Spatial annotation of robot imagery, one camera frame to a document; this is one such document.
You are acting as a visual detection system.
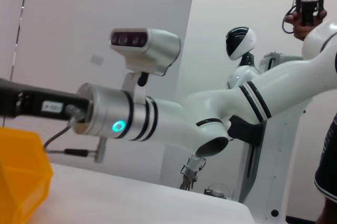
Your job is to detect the black shorts with white stripe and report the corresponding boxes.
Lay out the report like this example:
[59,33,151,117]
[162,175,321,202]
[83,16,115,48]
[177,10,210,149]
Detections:
[314,113,337,205]

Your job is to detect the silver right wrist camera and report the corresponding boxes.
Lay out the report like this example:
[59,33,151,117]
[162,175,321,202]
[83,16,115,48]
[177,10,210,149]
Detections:
[109,27,182,88]

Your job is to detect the right gripper cable with plug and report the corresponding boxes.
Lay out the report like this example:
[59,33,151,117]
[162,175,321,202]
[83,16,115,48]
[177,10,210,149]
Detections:
[43,104,108,164]

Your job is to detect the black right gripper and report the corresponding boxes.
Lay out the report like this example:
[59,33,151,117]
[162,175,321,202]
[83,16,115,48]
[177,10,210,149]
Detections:
[0,78,91,123]

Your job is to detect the white robot stand column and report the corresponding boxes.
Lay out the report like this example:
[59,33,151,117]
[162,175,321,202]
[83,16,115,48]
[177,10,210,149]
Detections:
[237,95,314,224]

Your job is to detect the person bare leg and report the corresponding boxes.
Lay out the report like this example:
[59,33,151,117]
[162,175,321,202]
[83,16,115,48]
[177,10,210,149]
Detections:
[316,196,337,224]

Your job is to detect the black white robot head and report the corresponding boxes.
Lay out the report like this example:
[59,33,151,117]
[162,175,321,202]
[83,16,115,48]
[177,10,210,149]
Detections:
[225,26,257,61]

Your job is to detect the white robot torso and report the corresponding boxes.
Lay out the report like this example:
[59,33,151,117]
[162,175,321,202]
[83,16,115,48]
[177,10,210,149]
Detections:
[226,52,303,90]

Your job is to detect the small grey background device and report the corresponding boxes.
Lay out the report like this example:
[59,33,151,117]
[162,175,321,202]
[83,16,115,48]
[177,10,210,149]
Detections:
[203,182,234,200]

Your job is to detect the person hand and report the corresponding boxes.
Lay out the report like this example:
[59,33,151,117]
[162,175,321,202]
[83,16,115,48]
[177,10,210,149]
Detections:
[285,11,328,42]

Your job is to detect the yellow plastic bin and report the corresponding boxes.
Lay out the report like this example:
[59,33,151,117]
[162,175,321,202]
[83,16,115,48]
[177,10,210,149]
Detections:
[0,126,55,224]

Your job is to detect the silver arm connector with cables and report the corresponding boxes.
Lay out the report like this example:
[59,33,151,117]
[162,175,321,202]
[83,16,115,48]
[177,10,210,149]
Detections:
[180,155,208,191]

